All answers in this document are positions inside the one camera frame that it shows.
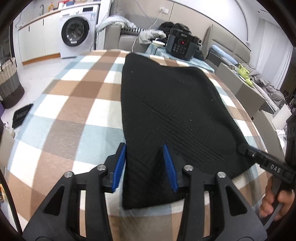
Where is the checkered plaid tablecloth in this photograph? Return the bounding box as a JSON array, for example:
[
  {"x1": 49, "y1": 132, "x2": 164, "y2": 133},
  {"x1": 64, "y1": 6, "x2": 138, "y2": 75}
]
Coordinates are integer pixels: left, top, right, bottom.
[{"x1": 4, "y1": 49, "x2": 271, "y2": 241}]

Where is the grey bed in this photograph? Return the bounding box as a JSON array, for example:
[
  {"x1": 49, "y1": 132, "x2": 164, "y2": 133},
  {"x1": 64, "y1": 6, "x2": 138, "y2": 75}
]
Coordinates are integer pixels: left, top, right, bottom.
[{"x1": 202, "y1": 25, "x2": 285, "y2": 112}]

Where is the white kitchen cabinet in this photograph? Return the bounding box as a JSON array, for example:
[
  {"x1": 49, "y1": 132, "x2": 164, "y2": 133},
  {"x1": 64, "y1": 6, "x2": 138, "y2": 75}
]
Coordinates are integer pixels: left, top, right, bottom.
[{"x1": 18, "y1": 14, "x2": 61, "y2": 65}]

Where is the black knit sweater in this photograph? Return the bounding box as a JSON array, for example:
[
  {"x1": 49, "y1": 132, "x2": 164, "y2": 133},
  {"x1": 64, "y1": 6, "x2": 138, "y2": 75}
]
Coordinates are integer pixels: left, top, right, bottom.
[{"x1": 121, "y1": 53, "x2": 253, "y2": 209}]

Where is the grey white blanket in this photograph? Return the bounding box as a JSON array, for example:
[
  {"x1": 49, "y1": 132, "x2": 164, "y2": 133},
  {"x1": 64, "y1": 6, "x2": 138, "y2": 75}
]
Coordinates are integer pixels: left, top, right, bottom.
[{"x1": 95, "y1": 15, "x2": 167, "y2": 44}]

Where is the light blue pillow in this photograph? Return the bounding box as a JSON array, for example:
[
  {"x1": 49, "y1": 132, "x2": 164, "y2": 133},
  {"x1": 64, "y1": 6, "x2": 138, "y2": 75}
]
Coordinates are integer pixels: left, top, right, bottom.
[{"x1": 211, "y1": 45, "x2": 238, "y2": 65}]

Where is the black clothes pile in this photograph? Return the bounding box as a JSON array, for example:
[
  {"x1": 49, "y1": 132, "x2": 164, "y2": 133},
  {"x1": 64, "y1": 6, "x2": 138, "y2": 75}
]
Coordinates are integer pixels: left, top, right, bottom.
[{"x1": 158, "y1": 22, "x2": 191, "y2": 35}]

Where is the white curtain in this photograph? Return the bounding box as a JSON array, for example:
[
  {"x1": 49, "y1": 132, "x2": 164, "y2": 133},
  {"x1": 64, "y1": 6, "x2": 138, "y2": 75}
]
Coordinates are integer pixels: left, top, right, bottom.
[{"x1": 256, "y1": 20, "x2": 293, "y2": 89}]

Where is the white wall socket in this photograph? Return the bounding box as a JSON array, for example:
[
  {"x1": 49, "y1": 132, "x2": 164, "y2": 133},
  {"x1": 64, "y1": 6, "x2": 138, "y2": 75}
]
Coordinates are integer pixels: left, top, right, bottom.
[{"x1": 159, "y1": 7, "x2": 169, "y2": 14}]

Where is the light blue checkered side cloth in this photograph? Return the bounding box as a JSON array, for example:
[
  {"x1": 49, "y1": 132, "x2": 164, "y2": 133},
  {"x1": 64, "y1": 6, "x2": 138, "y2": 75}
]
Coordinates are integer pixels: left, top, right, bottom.
[{"x1": 145, "y1": 44, "x2": 215, "y2": 73}]

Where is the grey storage box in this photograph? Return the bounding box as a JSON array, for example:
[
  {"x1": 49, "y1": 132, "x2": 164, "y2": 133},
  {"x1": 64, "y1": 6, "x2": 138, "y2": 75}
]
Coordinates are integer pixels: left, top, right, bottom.
[
  {"x1": 215, "y1": 63, "x2": 265, "y2": 118},
  {"x1": 253, "y1": 104, "x2": 292, "y2": 161}
]

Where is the white front-load washing machine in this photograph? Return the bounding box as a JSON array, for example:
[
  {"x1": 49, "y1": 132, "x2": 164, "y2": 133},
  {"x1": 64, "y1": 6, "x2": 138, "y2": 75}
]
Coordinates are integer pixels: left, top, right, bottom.
[{"x1": 60, "y1": 4, "x2": 100, "y2": 59}]

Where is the woven laundry basket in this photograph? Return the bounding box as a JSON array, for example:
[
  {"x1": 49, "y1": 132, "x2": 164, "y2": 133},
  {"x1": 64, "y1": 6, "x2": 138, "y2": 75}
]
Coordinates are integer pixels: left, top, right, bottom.
[{"x1": 0, "y1": 57, "x2": 25, "y2": 109}]

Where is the grey sofa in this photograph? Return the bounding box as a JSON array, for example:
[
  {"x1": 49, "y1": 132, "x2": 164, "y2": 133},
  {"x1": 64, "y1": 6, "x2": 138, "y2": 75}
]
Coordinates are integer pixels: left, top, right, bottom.
[{"x1": 104, "y1": 25, "x2": 152, "y2": 53}]

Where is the green plush toy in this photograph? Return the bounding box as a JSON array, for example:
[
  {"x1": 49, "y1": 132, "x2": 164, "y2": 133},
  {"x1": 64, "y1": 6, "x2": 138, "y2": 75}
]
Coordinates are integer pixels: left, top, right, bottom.
[{"x1": 238, "y1": 65, "x2": 253, "y2": 87}]

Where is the dark electric pressure cooker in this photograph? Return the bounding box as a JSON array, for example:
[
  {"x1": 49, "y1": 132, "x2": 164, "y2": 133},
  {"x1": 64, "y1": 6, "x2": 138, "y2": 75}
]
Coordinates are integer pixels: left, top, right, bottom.
[{"x1": 165, "y1": 28, "x2": 201, "y2": 61}]

